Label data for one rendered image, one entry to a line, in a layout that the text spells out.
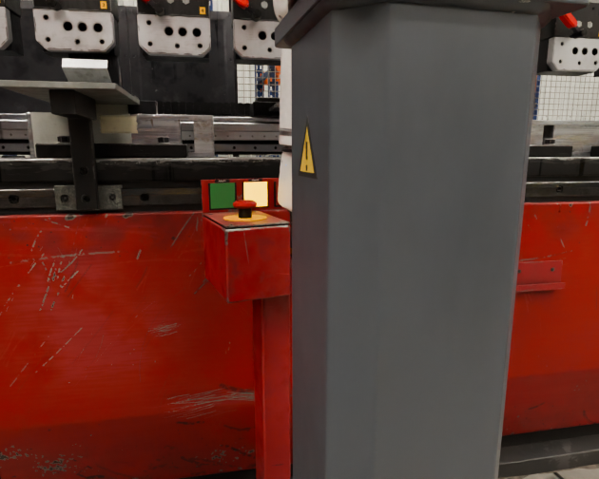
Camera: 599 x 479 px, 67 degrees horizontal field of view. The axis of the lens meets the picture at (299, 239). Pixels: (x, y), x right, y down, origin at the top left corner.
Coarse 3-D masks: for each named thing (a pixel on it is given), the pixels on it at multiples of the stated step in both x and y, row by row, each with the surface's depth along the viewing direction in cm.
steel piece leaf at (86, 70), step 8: (64, 64) 90; (72, 64) 90; (80, 64) 90; (88, 64) 90; (96, 64) 91; (104, 64) 91; (64, 72) 91; (72, 72) 91; (80, 72) 91; (88, 72) 91; (96, 72) 92; (104, 72) 92; (72, 80) 93; (80, 80) 93; (88, 80) 93; (96, 80) 94; (104, 80) 94
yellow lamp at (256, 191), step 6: (246, 186) 82; (252, 186) 83; (258, 186) 83; (264, 186) 84; (246, 192) 83; (252, 192) 83; (258, 192) 83; (264, 192) 84; (246, 198) 83; (252, 198) 83; (258, 198) 84; (264, 198) 84; (258, 204) 84; (264, 204) 84
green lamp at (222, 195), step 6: (210, 186) 80; (216, 186) 80; (222, 186) 81; (228, 186) 81; (234, 186) 81; (210, 192) 80; (216, 192) 80; (222, 192) 81; (228, 192) 81; (234, 192) 82; (210, 198) 80; (216, 198) 80; (222, 198) 81; (228, 198) 81; (234, 198) 82; (216, 204) 81; (222, 204) 81; (228, 204) 82
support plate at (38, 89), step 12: (0, 84) 72; (12, 84) 72; (24, 84) 72; (36, 84) 73; (48, 84) 73; (60, 84) 73; (72, 84) 74; (84, 84) 74; (96, 84) 74; (108, 84) 75; (36, 96) 85; (48, 96) 85; (96, 96) 85; (108, 96) 85; (120, 96) 85; (132, 96) 91
